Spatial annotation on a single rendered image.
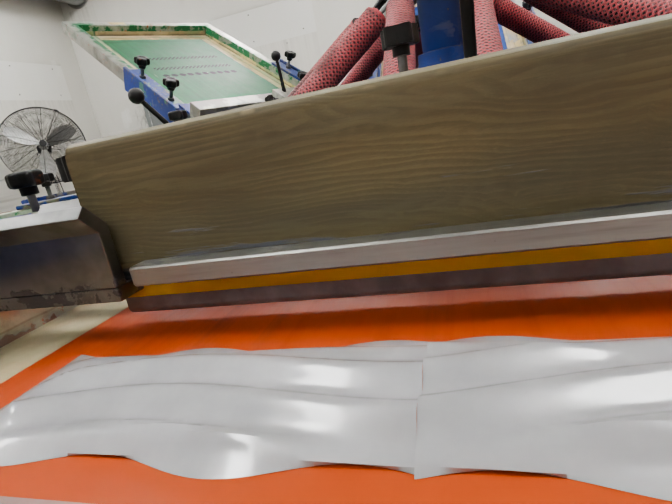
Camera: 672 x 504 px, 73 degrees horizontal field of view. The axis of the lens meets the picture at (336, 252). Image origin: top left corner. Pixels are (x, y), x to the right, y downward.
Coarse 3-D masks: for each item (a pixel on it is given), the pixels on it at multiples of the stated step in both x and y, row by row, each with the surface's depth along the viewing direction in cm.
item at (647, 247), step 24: (648, 240) 18; (384, 264) 22; (408, 264) 21; (432, 264) 21; (456, 264) 21; (480, 264) 20; (504, 264) 20; (528, 264) 20; (144, 288) 26; (168, 288) 25; (192, 288) 25; (216, 288) 24
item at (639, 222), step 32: (480, 224) 18; (512, 224) 18; (544, 224) 17; (576, 224) 17; (608, 224) 16; (640, 224) 16; (192, 256) 23; (224, 256) 21; (256, 256) 21; (288, 256) 20; (320, 256) 20; (352, 256) 19; (384, 256) 19; (416, 256) 19; (448, 256) 18
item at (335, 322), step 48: (96, 336) 26; (144, 336) 24; (192, 336) 23; (240, 336) 22; (288, 336) 21; (336, 336) 20; (384, 336) 19; (0, 384) 22; (0, 480) 15; (48, 480) 14; (96, 480) 14; (144, 480) 13; (192, 480) 13; (240, 480) 13; (288, 480) 12; (336, 480) 12; (384, 480) 12
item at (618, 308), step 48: (480, 288) 22; (528, 288) 21; (576, 288) 20; (624, 288) 19; (432, 336) 18; (480, 336) 18; (528, 336) 17; (576, 336) 17; (624, 336) 16; (432, 480) 11; (480, 480) 11; (528, 480) 11; (576, 480) 11
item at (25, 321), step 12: (0, 312) 27; (12, 312) 28; (24, 312) 28; (36, 312) 29; (48, 312) 30; (60, 312) 31; (0, 324) 27; (12, 324) 28; (24, 324) 28; (36, 324) 29; (0, 336) 27; (12, 336) 28
